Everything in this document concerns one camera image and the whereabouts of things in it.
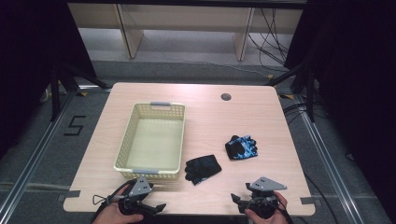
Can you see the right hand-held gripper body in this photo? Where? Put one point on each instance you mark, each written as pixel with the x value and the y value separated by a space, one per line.
pixel 264 185

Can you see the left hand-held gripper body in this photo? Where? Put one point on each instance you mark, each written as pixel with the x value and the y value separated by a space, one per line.
pixel 140 187

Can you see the blue and black glove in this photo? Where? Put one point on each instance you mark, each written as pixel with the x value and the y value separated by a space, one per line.
pixel 241 147

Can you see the yellow plastic basket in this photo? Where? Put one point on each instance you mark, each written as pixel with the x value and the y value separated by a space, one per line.
pixel 152 143

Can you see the person's right hand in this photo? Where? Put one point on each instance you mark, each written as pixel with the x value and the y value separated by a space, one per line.
pixel 277 217

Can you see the person's left hand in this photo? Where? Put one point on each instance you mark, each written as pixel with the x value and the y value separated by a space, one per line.
pixel 107 214

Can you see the grey tape strip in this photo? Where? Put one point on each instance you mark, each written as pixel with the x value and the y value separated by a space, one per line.
pixel 307 200
pixel 73 194

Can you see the black tape floor mark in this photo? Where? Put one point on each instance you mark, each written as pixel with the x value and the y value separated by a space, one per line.
pixel 74 126

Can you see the yellow and black tape piece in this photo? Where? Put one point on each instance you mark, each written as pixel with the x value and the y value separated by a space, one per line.
pixel 82 94
pixel 287 96

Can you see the black metal stand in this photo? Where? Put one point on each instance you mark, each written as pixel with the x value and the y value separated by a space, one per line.
pixel 56 93
pixel 308 90

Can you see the dark curtain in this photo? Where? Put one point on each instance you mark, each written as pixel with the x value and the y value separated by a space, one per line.
pixel 355 93
pixel 34 62

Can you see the light wooden shelf unit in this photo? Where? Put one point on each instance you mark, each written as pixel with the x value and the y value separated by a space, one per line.
pixel 186 18

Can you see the aluminium floor rail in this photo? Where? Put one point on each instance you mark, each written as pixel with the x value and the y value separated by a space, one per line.
pixel 327 165
pixel 34 155

